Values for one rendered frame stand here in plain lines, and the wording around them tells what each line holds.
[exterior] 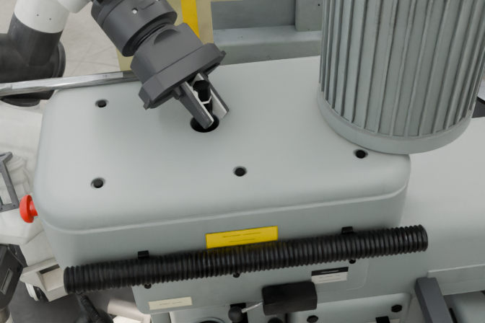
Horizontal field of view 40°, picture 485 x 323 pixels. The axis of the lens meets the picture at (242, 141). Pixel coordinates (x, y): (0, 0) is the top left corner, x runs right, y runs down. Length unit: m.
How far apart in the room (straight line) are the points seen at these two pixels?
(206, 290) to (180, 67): 0.32
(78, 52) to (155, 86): 3.47
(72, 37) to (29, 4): 3.21
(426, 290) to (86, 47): 3.51
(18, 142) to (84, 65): 2.90
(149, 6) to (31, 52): 0.45
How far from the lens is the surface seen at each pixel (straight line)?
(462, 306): 1.16
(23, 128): 1.29
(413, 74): 0.76
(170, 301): 0.96
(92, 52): 4.25
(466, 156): 1.04
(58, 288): 2.18
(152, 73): 0.82
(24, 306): 2.38
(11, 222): 1.22
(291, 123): 0.86
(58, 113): 0.92
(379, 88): 0.77
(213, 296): 0.96
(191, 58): 0.84
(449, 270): 1.04
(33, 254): 1.90
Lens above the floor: 2.48
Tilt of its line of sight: 45 degrees down
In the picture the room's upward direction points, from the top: 3 degrees counter-clockwise
